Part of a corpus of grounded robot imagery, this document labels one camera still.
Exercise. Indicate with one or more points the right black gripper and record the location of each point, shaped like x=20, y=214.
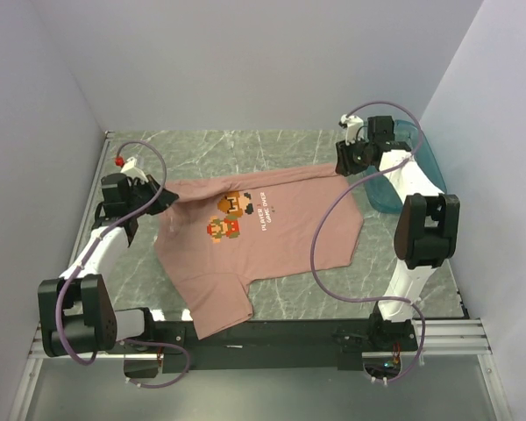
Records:
x=344, y=166

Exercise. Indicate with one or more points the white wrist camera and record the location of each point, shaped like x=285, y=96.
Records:
x=131, y=168
x=354, y=127

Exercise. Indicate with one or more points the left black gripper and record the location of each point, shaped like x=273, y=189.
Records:
x=165, y=200

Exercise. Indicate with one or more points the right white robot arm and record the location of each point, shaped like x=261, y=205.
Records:
x=426, y=233

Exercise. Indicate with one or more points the black base beam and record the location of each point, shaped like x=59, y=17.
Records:
x=338, y=343

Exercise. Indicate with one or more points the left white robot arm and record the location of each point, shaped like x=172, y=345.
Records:
x=75, y=311

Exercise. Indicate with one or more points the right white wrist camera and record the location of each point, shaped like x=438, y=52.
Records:
x=354, y=127

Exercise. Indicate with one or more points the teal plastic basin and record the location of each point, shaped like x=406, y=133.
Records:
x=386, y=193

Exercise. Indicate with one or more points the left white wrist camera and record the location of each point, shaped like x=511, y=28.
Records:
x=131, y=168

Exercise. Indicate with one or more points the aluminium frame rail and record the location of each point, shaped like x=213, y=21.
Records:
x=442, y=337

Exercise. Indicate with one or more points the pink printed t shirt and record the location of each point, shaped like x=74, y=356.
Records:
x=224, y=233

